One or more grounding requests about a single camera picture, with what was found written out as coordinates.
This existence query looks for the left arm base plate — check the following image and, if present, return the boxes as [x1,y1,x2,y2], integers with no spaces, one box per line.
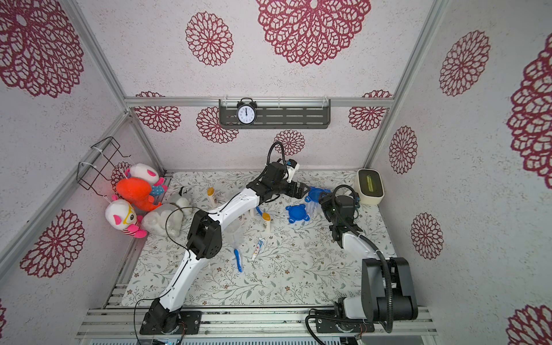
[139,310,203,335]

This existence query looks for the yellow cap bottle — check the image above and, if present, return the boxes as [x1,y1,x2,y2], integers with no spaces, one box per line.
[207,187,218,208]
[262,212,272,233]

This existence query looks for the small toothpaste tube front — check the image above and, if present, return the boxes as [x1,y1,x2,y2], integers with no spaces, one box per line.
[252,238,265,260]

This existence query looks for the red orange plush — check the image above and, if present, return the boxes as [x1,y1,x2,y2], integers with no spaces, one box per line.
[116,178,162,212]

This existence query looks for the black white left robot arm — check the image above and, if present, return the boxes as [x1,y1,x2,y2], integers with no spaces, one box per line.
[135,141,310,336]

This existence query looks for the black wire basket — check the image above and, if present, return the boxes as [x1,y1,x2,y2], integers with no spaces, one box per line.
[75,136,132,197]

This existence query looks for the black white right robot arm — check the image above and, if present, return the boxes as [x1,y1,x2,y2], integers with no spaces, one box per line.
[306,185,419,333]

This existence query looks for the black alarm clock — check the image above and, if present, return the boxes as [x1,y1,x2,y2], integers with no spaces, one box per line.
[237,97,257,125]

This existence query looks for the clear plastic container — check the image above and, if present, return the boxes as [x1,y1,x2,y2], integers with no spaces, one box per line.
[141,203,185,237]
[223,219,246,250]
[306,201,324,219]

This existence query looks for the grey wall shelf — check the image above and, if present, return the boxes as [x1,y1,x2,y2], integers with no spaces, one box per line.
[218,99,331,129]

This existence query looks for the blue lid right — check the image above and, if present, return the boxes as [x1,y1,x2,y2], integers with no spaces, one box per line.
[285,204,310,224]

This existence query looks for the white pink plush top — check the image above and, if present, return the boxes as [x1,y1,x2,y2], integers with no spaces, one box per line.
[124,163,165,186]

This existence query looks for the blue lid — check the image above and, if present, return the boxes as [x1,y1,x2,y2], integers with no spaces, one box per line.
[305,187,331,204]
[285,204,310,224]

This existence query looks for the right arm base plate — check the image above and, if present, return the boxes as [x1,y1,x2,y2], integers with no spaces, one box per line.
[312,310,375,334]

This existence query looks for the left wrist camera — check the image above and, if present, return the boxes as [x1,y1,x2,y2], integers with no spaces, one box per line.
[285,159,300,183]

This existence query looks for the blue lid front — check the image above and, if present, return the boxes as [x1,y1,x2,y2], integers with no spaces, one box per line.
[305,187,331,204]

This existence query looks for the white plush yellow glasses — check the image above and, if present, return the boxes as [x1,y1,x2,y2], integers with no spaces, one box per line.
[105,196,148,239]

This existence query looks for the cream box green window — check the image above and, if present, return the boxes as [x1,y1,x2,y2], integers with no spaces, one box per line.
[354,168,385,206]

